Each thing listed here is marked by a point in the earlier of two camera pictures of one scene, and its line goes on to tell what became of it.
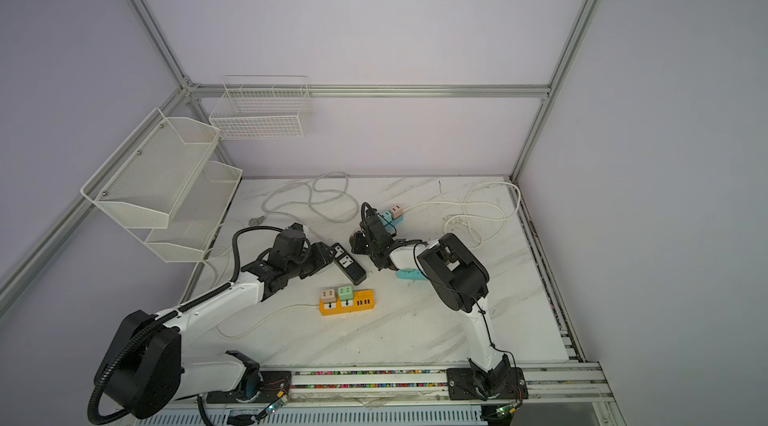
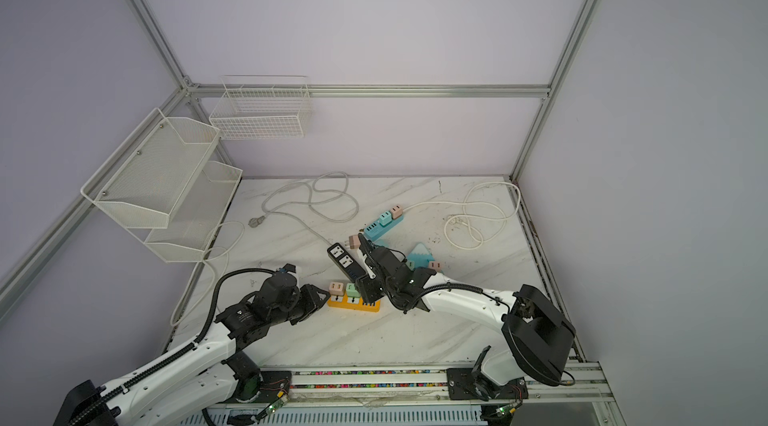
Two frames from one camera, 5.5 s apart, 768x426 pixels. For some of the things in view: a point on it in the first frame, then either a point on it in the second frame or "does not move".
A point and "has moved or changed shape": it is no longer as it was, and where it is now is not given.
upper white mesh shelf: x=145 y=182 does not move
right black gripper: x=356 y=246 → x=363 y=286
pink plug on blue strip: x=396 y=211 does not move
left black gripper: x=321 y=255 → x=313 y=302
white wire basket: x=256 y=107 does not move
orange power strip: x=363 y=301 has moved or changed shape
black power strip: x=348 y=265 does not move
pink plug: x=328 y=296 has moved or changed shape
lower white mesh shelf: x=195 y=220 does not move
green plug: x=345 y=293 has moved or changed shape
